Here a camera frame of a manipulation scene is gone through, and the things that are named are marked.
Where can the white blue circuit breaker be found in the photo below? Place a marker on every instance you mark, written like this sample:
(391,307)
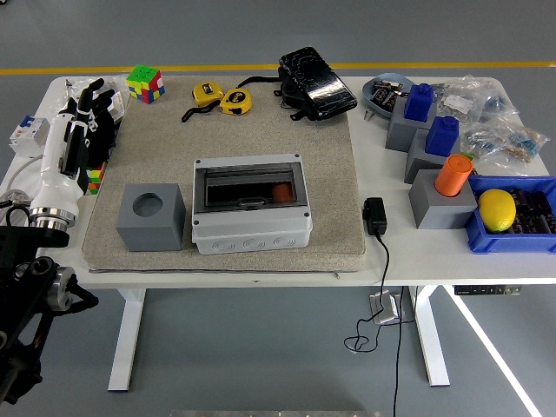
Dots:
(26,137)

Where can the clear bag of resistors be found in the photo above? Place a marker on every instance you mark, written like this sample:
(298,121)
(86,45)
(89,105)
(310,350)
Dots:
(517,143)

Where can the black cloth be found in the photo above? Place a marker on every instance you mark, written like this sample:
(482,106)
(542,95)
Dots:
(104,139)

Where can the small colourful puzzle cube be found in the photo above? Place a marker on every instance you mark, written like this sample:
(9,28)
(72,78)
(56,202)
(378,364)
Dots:
(96,178)

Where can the large colourful puzzle cube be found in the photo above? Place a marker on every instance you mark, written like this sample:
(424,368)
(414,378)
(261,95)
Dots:
(145,84)

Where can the white power strip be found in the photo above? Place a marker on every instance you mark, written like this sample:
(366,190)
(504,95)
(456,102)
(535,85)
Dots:
(37,187)

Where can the grey plastic junction box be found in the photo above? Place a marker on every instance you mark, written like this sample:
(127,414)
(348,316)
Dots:
(252,239)

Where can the clear bag white parts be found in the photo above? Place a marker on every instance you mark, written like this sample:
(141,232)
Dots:
(456,103)

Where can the grey block holder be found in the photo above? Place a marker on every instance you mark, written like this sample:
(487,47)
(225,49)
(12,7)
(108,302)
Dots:
(423,163)
(401,130)
(438,210)

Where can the grey block with round hole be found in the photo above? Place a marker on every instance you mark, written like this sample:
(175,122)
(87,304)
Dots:
(147,234)

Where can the yellow tape measure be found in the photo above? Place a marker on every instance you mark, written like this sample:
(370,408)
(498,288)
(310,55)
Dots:
(206,93)
(236,101)

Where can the clear bag blue parts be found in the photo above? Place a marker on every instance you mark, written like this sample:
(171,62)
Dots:
(495,104)

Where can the smoked transparent box lid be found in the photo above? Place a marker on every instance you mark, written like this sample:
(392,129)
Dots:
(247,201)

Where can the black capacitors pile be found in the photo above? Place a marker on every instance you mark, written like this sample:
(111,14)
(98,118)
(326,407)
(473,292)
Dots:
(532,213)

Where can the black table control panel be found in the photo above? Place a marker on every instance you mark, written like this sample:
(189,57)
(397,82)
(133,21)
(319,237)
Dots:
(488,290)

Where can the white table leg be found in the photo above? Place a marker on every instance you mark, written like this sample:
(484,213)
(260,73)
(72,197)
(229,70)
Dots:
(430,339)
(126,339)

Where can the blue-grey dish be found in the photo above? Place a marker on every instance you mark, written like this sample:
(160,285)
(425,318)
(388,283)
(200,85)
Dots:
(368,93)

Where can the yellow lemon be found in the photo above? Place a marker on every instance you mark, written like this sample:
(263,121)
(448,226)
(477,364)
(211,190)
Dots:
(497,210)

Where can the thin metal pen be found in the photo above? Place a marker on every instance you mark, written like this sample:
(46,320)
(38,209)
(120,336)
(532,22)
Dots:
(68,89)

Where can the blue bottle-shaped block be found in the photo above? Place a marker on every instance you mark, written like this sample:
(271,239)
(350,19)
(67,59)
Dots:
(419,104)
(442,139)

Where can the clear bags small parts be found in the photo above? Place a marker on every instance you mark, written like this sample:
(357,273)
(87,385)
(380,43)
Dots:
(118,84)

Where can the orange cylinder battery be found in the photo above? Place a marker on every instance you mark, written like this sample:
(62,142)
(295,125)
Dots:
(282,193)
(452,178)

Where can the grey-brown mat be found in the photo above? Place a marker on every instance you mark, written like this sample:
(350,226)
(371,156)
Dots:
(326,174)

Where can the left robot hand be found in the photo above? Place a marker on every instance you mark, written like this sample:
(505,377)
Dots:
(54,147)

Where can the small green object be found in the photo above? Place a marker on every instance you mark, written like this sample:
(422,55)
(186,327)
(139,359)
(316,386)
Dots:
(467,155)

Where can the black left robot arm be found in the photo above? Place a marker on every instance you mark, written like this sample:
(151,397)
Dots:
(26,243)

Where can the blue plastic bin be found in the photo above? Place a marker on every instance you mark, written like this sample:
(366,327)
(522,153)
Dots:
(508,243)

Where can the black capacitor pack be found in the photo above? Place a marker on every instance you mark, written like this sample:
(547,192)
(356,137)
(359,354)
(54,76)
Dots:
(382,93)

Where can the black power adapter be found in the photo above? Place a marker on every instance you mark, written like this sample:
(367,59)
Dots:
(375,217)

